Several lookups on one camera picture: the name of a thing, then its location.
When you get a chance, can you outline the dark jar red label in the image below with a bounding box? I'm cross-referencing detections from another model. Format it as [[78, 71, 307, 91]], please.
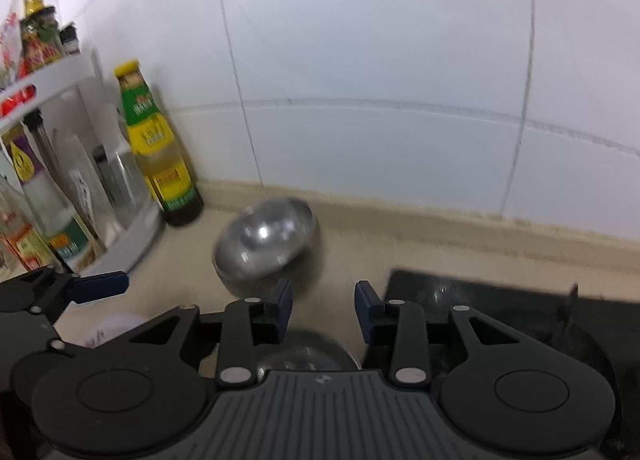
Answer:
[[20, 7, 66, 73]]

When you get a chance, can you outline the white two-tier spice rack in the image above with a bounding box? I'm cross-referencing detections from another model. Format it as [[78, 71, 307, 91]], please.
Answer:
[[0, 47, 166, 275]]

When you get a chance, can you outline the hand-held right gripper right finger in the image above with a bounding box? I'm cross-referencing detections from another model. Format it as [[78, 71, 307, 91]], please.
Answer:
[[354, 280, 526, 387]]

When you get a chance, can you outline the purple label soy sauce bottle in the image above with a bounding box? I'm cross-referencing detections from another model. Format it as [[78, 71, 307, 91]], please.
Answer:
[[2, 125, 96, 265]]

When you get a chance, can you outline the clear red-print seasoning packet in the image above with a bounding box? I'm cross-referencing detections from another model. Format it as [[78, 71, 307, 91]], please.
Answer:
[[0, 0, 26, 88]]

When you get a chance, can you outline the large white floral plate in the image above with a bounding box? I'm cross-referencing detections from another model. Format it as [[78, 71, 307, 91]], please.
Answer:
[[82, 312, 151, 350]]

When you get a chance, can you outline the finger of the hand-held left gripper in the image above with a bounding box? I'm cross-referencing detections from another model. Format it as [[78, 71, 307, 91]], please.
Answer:
[[0, 267, 130, 327]]

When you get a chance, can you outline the black burner grate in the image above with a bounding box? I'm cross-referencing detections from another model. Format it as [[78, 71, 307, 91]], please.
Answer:
[[560, 282, 618, 381]]

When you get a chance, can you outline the yellow cap vinegar bottle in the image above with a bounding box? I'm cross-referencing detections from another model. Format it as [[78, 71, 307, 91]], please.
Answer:
[[0, 180, 51, 273]]

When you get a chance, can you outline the red packet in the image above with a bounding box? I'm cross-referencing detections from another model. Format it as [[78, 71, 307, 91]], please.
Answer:
[[0, 84, 37, 117]]

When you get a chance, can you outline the small black jar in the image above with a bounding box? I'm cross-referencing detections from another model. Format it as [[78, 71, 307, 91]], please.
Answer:
[[59, 24, 82, 56]]

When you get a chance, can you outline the green yellow label sauce bottle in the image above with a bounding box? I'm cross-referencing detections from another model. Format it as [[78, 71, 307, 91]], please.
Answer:
[[113, 60, 205, 227]]

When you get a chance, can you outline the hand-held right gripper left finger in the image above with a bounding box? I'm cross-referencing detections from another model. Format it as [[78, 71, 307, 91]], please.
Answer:
[[127, 279, 296, 388]]

